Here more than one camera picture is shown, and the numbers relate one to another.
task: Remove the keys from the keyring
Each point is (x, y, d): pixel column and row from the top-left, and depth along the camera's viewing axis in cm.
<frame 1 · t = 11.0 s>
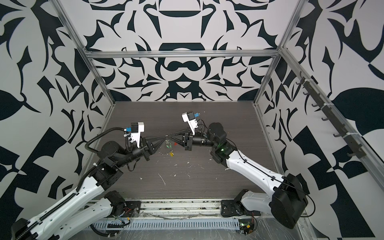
left hand: (165, 136, 60), fingers closed
right hand: (169, 140, 60), fingers closed
green capped key: (170, 147, 66), point 29 cm above the table

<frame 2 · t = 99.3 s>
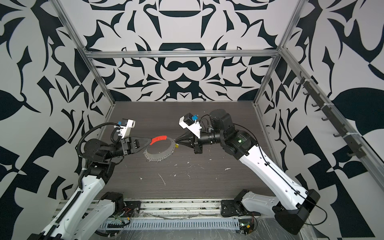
left hand: (150, 140, 60), fingers closed
right hand: (177, 141, 57), fingers closed
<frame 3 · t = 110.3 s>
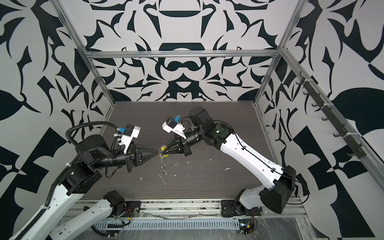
left hand: (157, 151, 53), fingers closed
right hand: (165, 151, 57), fingers closed
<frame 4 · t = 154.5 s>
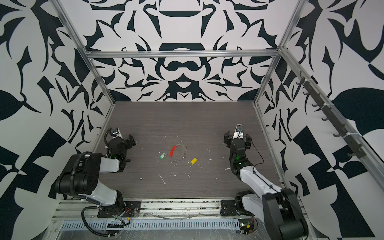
left hand: (121, 134, 92), fingers open
right hand: (239, 132, 85), fingers open
yellow capped key: (193, 161, 93), on the table
